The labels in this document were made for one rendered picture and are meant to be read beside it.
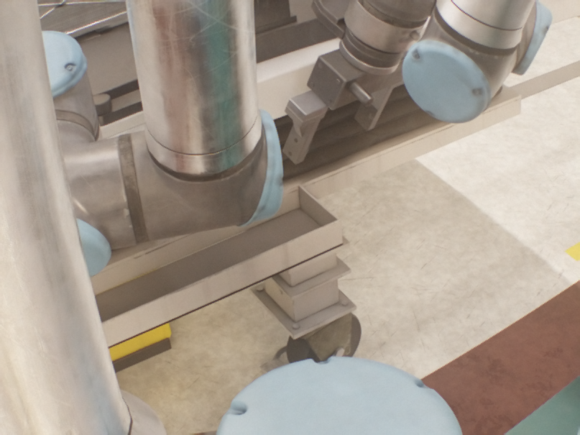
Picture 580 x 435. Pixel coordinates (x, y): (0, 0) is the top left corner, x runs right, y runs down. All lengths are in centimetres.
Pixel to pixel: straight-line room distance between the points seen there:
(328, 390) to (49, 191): 22
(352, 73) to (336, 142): 66
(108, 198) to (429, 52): 32
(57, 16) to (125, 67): 15
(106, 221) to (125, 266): 89
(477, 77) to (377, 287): 133
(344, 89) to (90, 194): 44
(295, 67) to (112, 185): 54
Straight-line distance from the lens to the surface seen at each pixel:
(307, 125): 116
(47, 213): 44
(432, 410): 57
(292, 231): 171
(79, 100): 82
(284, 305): 177
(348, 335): 190
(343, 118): 175
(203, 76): 63
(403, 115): 183
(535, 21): 101
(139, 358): 200
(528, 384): 194
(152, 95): 67
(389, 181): 248
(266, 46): 126
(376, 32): 108
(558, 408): 93
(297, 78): 125
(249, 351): 204
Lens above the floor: 141
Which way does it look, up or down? 37 degrees down
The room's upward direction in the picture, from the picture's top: 6 degrees counter-clockwise
